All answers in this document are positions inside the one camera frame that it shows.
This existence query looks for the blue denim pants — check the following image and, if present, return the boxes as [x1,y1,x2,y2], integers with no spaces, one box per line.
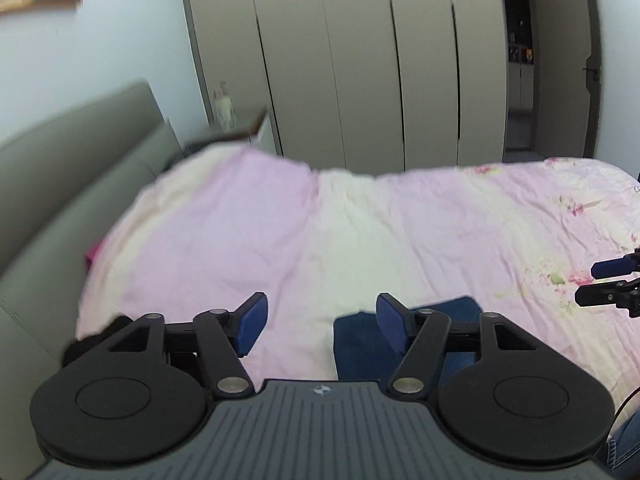
[332,296,485,385]

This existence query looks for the grey wardrobe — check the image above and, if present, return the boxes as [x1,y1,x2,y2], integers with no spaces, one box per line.
[177,0,507,173]

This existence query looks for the pink and cream blanket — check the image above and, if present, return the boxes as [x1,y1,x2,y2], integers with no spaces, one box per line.
[75,147,640,413]

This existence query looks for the person's leg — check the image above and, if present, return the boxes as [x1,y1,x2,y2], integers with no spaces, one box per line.
[606,411,640,480]

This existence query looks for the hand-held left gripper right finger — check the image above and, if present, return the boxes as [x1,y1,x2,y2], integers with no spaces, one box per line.
[376,292,542,395]

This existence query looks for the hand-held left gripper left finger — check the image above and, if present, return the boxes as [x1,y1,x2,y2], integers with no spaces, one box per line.
[107,291,271,395]

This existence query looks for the wooden nightstand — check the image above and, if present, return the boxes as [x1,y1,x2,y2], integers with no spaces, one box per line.
[186,106,279,158]

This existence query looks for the grey padded headboard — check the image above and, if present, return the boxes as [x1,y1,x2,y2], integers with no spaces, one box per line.
[0,80,187,466]

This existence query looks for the black cable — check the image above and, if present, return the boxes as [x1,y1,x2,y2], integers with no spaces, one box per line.
[611,384,640,436]

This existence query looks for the grey door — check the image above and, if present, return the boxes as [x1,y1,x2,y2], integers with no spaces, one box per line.
[531,0,602,161]

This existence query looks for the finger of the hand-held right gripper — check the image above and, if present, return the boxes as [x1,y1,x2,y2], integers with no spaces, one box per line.
[575,276,640,317]
[591,248,640,279]

